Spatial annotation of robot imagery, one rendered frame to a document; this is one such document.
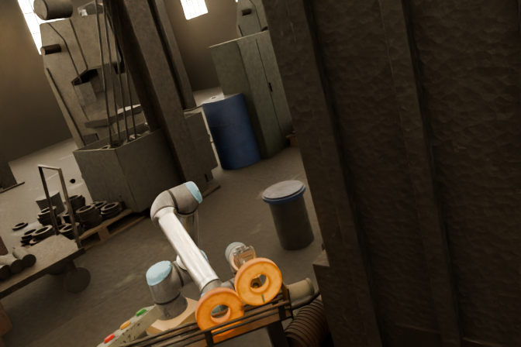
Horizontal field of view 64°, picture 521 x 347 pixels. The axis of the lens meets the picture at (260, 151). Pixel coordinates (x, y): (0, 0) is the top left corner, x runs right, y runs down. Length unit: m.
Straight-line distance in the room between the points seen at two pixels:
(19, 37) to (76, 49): 7.44
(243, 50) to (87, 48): 2.54
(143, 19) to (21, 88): 9.57
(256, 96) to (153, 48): 1.41
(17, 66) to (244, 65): 9.63
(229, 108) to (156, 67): 1.09
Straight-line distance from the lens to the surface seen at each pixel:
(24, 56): 13.98
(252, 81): 5.12
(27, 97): 13.79
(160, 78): 4.44
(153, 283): 2.45
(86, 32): 6.74
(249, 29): 9.68
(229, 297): 1.41
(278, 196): 2.91
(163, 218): 1.93
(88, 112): 7.06
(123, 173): 4.43
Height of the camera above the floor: 1.52
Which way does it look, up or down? 16 degrees down
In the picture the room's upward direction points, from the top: 16 degrees counter-clockwise
